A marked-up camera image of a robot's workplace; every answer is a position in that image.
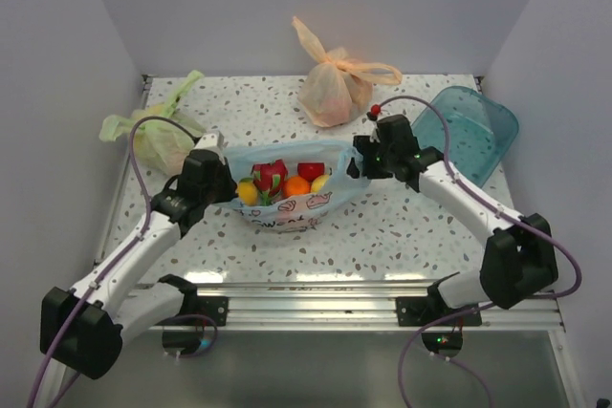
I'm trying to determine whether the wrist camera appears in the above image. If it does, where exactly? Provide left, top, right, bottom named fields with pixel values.
left=193, top=131, right=224, bottom=156
left=366, top=104, right=382, bottom=142

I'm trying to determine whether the yellow lemon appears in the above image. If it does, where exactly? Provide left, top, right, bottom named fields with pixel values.
left=310, top=174, right=330, bottom=193

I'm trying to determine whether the orange plastic bag with fruit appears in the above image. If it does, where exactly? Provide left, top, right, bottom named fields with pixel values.
left=292, top=17, right=403, bottom=128

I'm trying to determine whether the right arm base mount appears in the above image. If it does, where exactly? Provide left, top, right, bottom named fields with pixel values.
left=395, top=273, right=478, bottom=327

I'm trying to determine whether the teal transparent plastic basin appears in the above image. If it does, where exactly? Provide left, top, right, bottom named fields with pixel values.
left=411, top=86, right=519, bottom=186

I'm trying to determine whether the purple cable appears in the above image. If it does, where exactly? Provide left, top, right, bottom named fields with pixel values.
left=377, top=95, right=583, bottom=408
left=25, top=116, right=202, bottom=408

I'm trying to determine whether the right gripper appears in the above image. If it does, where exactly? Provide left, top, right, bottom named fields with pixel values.
left=346, top=135, right=397, bottom=180

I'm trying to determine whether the red dragon fruit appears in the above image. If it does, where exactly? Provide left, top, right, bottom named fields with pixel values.
left=251, top=160, right=288, bottom=205

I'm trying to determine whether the red apple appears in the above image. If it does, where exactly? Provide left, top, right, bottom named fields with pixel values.
left=297, top=162, right=326, bottom=183

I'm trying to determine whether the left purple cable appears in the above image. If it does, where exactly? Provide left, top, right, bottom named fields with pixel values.
left=25, top=116, right=202, bottom=408

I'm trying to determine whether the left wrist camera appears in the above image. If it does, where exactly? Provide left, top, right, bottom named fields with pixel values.
left=193, top=131, right=224, bottom=156

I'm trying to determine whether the blue plastic bag with fruit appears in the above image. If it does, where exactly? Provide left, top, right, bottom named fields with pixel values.
left=221, top=140, right=370, bottom=232

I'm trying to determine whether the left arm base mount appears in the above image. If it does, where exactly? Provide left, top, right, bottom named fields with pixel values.
left=156, top=274, right=229, bottom=327

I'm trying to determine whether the green plastic bag with fruit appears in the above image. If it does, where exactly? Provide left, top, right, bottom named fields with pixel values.
left=98, top=71, right=205, bottom=176

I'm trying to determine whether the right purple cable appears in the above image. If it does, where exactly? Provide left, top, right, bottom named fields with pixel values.
left=377, top=95, right=583, bottom=408

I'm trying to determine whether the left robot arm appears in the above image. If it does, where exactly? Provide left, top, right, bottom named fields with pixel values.
left=40, top=146, right=236, bottom=379

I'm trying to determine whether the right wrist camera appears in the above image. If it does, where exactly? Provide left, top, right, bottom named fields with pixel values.
left=366, top=104, right=382, bottom=142

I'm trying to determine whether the yellow mango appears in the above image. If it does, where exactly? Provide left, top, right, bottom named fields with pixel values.
left=237, top=179, right=259, bottom=206

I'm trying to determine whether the aluminium front rail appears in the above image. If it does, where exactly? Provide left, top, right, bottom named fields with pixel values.
left=61, top=278, right=560, bottom=333

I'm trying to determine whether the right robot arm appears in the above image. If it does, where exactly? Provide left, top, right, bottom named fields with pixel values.
left=348, top=115, right=558, bottom=325

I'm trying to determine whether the orange tangerine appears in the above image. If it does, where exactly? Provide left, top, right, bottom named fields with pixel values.
left=282, top=176, right=311, bottom=199

